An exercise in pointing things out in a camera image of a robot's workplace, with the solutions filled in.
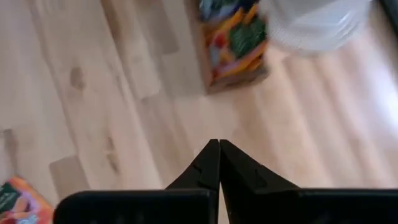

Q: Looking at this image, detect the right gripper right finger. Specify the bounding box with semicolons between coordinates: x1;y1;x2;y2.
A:
220;139;398;224

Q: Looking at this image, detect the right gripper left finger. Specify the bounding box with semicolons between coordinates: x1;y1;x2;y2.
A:
52;139;221;224

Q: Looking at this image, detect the brown wooden tea box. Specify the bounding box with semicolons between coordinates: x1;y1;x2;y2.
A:
186;0;271;95

